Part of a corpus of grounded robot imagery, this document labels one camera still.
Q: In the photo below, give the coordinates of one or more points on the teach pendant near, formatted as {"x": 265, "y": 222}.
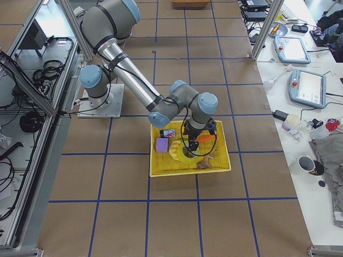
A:
{"x": 307, "y": 88}

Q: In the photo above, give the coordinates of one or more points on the aluminium frame post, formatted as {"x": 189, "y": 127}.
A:
{"x": 272, "y": 14}

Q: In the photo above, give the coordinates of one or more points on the yellow tape roll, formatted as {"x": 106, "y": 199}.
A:
{"x": 186, "y": 156}

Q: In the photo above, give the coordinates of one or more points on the teach pendant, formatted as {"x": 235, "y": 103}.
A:
{"x": 307, "y": 88}
{"x": 291, "y": 50}

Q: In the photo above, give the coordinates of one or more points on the small dark jar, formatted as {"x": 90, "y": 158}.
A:
{"x": 167, "y": 133}

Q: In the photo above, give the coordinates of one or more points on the blue plate with brass part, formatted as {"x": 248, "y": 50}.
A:
{"x": 277, "y": 29}

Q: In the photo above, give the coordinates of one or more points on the teach pendant far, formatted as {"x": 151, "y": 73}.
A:
{"x": 291, "y": 50}

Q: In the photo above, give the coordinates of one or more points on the toy carrot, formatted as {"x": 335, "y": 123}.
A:
{"x": 206, "y": 138}

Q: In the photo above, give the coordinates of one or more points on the purple sponge block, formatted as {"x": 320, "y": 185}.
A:
{"x": 162, "y": 145}

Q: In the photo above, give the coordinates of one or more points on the brown wicker basket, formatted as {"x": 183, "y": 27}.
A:
{"x": 190, "y": 4}

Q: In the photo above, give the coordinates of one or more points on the yellow plastic basket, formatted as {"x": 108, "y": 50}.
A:
{"x": 162, "y": 164}

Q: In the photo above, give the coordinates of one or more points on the toy croissant bread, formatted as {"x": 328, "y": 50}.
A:
{"x": 176, "y": 150}

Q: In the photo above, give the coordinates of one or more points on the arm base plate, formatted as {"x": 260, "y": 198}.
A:
{"x": 109, "y": 105}

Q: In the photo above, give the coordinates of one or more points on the brown toy animal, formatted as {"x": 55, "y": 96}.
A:
{"x": 205, "y": 162}

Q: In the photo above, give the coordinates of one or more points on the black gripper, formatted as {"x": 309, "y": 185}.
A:
{"x": 192, "y": 133}

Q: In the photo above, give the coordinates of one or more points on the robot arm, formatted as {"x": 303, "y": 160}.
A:
{"x": 102, "y": 27}

